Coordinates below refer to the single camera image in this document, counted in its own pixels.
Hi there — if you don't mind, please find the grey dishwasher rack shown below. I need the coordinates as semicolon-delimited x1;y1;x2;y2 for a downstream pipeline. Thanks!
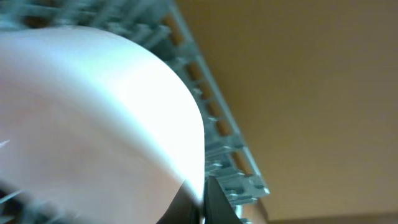
1;0;269;223

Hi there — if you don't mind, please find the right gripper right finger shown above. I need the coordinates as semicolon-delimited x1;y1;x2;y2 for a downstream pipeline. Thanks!
204;176;242;224

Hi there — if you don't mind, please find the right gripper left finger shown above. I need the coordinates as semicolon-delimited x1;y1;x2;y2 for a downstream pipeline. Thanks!
157;180;201;224

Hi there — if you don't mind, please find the white pink bowl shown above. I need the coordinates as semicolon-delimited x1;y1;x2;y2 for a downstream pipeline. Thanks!
1;27;205;223

